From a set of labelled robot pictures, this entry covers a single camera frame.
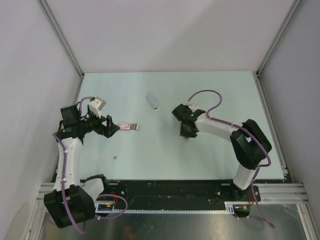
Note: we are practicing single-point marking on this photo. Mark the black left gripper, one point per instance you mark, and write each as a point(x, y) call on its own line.
point(110, 128)

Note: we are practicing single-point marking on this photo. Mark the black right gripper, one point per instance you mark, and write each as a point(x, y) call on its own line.
point(184, 133)

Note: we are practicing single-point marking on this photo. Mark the red white staple box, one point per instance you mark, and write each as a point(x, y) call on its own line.
point(125, 126)

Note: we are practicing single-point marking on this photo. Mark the light blue staple box sleeve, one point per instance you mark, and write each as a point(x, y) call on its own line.
point(153, 102)

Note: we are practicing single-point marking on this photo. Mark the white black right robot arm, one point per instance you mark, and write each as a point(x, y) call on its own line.
point(250, 145)

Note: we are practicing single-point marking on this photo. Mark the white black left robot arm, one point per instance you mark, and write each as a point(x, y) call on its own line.
point(70, 202)

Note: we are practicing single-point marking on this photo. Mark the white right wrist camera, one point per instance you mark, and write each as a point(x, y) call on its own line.
point(192, 107)

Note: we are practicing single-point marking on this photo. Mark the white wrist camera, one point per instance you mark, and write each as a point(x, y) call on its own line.
point(192, 107)
point(95, 106)

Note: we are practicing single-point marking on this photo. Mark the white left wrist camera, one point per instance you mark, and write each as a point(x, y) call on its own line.
point(95, 106)

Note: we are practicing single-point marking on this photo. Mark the aluminium frame rail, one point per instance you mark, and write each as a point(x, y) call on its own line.
point(223, 191)

